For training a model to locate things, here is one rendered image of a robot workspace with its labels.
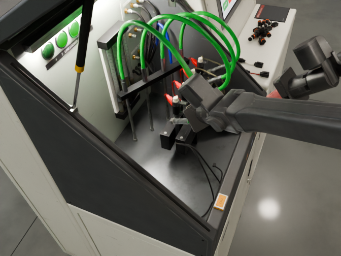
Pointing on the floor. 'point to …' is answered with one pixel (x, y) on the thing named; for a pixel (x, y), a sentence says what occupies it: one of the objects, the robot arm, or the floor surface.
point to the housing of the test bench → (36, 177)
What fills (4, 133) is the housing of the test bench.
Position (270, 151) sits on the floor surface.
